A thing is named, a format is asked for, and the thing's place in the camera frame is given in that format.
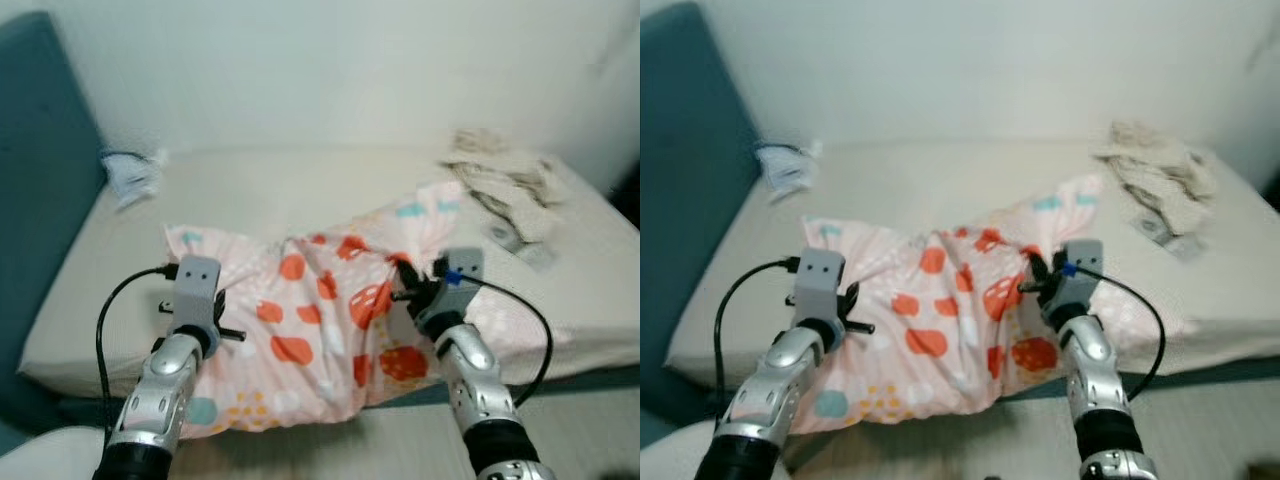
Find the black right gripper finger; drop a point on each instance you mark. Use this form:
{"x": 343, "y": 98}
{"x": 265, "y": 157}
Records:
{"x": 416, "y": 280}
{"x": 1035, "y": 268}
{"x": 405, "y": 275}
{"x": 1045, "y": 271}

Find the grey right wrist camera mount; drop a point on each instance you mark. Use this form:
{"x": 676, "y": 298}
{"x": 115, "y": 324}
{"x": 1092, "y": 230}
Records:
{"x": 1085, "y": 255}
{"x": 462, "y": 262}

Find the pink orange patterned pillow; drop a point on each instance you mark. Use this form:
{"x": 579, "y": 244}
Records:
{"x": 320, "y": 300}
{"x": 950, "y": 300}

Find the beige sheeted mattress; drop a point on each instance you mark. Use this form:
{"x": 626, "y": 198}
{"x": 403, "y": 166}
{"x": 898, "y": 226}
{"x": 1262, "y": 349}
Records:
{"x": 950, "y": 190}
{"x": 300, "y": 190}

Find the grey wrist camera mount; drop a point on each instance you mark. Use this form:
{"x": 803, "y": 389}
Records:
{"x": 462, "y": 262}
{"x": 195, "y": 290}
{"x": 820, "y": 280}
{"x": 1085, "y": 255}

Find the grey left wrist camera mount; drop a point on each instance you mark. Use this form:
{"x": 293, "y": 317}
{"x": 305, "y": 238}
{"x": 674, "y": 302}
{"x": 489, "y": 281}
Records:
{"x": 820, "y": 280}
{"x": 195, "y": 290}

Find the white blue plastic bag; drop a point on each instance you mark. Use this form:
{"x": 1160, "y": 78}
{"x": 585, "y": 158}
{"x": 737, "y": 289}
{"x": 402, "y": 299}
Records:
{"x": 785, "y": 170}
{"x": 130, "y": 178}

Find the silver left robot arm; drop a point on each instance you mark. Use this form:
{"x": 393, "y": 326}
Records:
{"x": 775, "y": 385}
{"x": 160, "y": 400}

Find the beige crumpled blanket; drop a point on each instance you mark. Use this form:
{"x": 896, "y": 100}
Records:
{"x": 1155, "y": 180}
{"x": 505, "y": 185}

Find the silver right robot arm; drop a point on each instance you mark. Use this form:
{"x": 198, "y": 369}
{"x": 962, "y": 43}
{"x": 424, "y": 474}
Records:
{"x": 475, "y": 380}
{"x": 1095, "y": 370}

